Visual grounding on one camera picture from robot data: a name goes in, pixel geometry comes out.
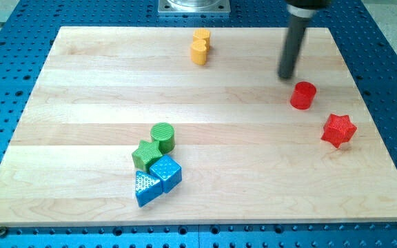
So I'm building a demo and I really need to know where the red cylinder block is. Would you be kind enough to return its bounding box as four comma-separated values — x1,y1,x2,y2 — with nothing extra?
290,81,317,110

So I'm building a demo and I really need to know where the yellow heart block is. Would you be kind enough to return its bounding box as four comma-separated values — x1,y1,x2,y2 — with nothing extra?
190,39,207,65

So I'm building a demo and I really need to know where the green cylinder block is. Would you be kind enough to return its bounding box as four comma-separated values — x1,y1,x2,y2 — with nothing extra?
150,123,175,154

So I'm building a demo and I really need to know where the blue cube block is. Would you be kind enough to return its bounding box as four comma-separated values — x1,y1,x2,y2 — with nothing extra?
150,154,183,194

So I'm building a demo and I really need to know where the green star block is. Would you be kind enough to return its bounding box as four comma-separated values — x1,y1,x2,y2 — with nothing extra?
132,141,163,173

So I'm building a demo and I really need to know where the light wooden board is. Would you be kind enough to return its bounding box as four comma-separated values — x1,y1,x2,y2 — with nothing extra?
0,27,397,227

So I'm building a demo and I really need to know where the blue triangle block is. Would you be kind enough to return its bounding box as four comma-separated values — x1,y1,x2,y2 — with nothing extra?
135,171,163,207

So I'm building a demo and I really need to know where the yellow hexagon block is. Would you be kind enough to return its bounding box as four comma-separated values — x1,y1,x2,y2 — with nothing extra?
192,28,211,49

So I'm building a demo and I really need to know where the red star block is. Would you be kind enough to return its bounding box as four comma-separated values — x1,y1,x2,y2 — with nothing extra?
321,114,357,148

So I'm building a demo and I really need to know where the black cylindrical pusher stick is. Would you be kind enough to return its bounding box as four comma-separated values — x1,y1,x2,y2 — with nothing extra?
278,0,332,79

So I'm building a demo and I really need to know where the blue perforated metal table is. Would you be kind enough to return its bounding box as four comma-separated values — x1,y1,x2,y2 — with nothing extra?
0,1,397,247

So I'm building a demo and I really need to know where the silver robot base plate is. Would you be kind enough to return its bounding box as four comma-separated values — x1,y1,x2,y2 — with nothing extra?
158,0,231,14

